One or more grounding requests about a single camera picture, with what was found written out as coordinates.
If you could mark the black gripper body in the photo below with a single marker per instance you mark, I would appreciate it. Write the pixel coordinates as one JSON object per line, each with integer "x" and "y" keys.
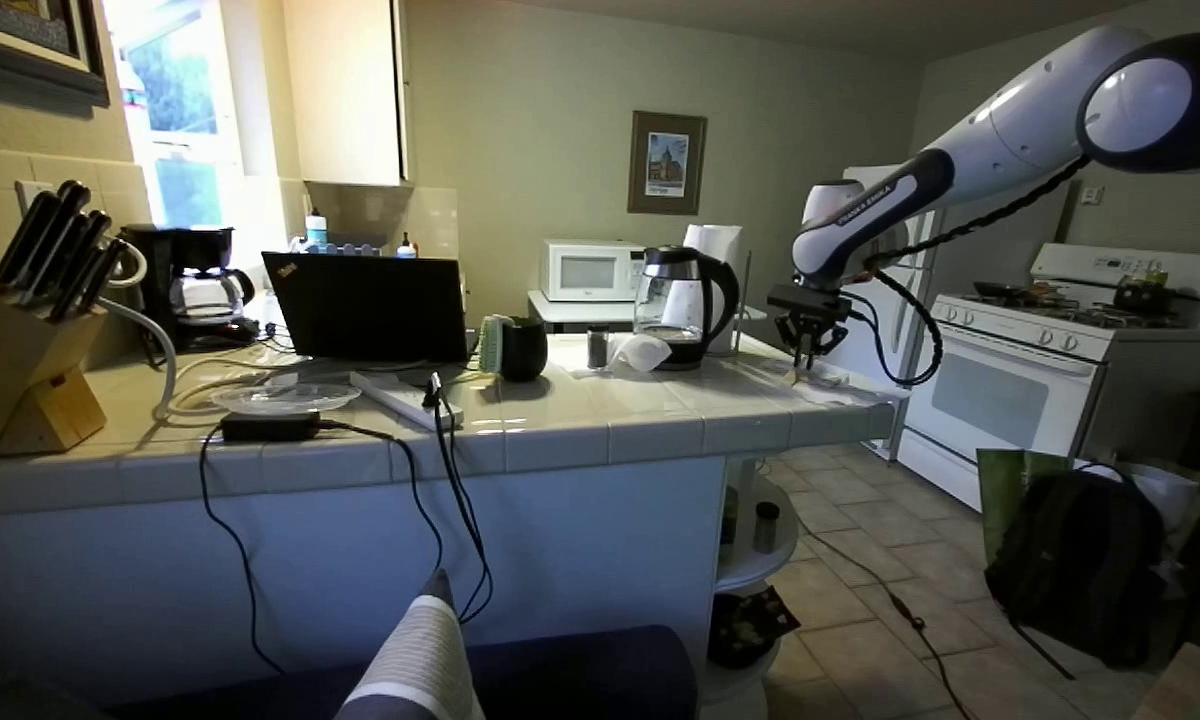
{"x": 810, "y": 312}

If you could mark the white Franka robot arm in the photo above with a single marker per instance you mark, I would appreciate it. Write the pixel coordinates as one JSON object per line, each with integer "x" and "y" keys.
{"x": 1015, "y": 132}

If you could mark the white refrigerator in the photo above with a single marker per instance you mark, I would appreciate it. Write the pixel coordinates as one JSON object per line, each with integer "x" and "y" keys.
{"x": 909, "y": 324}

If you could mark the white countertop appliance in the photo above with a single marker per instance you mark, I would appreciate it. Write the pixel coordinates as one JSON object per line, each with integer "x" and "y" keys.
{"x": 719, "y": 254}

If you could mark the white napkin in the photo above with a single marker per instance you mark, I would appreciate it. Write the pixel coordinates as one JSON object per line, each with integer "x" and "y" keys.
{"x": 640, "y": 352}

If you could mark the small dark bottle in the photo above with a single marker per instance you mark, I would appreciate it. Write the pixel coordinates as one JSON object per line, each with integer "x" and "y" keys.
{"x": 768, "y": 524}

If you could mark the white stove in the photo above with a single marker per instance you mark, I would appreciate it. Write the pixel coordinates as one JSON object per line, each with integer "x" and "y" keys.
{"x": 1002, "y": 401}

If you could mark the small shaker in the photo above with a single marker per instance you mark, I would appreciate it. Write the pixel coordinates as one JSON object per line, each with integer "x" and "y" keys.
{"x": 597, "y": 349}

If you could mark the white round corner shelf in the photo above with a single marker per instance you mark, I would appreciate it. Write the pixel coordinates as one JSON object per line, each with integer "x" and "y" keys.
{"x": 763, "y": 571}

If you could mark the white microwave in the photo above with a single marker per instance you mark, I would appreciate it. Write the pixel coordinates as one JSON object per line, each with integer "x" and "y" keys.
{"x": 592, "y": 269}

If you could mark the green bag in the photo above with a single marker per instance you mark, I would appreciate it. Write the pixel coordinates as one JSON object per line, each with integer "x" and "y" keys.
{"x": 1004, "y": 487}

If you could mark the black crumpled bag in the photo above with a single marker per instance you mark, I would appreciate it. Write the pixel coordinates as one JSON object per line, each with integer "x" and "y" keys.
{"x": 750, "y": 627}

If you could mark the dark mug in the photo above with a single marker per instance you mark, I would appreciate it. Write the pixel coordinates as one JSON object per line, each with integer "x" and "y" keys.
{"x": 525, "y": 349}

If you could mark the white kitchen counter island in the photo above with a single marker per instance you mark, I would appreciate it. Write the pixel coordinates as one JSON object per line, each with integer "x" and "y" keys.
{"x": 561, "y": 534}

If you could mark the green cup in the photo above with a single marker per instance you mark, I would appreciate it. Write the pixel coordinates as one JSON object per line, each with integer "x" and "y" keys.
{"x": 491, "y": 344}

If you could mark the black backpack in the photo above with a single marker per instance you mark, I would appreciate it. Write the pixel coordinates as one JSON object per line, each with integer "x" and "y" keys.
{"x": 1072, "y": 566}

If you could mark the dark stove pot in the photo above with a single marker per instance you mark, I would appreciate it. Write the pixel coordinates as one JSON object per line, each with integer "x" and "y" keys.
{"x": 1143, "y": 294}

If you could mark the dark blue sofa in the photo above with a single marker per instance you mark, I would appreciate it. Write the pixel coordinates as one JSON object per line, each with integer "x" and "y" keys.
{"x": 574, "y": 675}

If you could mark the white bag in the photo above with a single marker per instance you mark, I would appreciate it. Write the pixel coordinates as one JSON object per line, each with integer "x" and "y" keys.
{"x": 1181, "y": 492}

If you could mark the black laptop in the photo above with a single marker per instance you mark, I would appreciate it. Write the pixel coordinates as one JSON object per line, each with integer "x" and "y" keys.
{"x": 363, "y": 307}

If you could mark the wooden board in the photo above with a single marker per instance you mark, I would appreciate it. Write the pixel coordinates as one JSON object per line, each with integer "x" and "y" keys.
{"x": 1184, "y": 686}

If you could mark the blue capped bottle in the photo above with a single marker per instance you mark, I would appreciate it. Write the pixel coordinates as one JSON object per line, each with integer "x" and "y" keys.
{"x": 319, "y": 234}

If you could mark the black power adapter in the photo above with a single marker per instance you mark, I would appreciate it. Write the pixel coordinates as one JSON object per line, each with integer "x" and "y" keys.
{"x": 269, "y": 427}

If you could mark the black coffee maker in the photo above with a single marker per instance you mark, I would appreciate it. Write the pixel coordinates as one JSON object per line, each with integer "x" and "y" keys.
{"x": 173, "y": 254}

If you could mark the bright window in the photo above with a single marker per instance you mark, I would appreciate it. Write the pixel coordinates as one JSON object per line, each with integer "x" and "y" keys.
{"x": 173, "y": 121}

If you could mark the wooden knife block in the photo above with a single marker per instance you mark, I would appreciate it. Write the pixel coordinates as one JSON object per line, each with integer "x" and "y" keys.
{"x": 14, "y": 374}

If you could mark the dark framed painting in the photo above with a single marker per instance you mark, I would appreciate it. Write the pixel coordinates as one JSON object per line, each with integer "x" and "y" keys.
{"x": 25, "y": 41}

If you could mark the framed wall picture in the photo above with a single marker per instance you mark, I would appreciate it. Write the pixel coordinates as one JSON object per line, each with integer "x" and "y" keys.
{"x": 667, "y": 160}

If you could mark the white wall cabinet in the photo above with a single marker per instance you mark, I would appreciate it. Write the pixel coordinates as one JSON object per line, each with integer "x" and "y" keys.
{"x": 344, "y": 95}

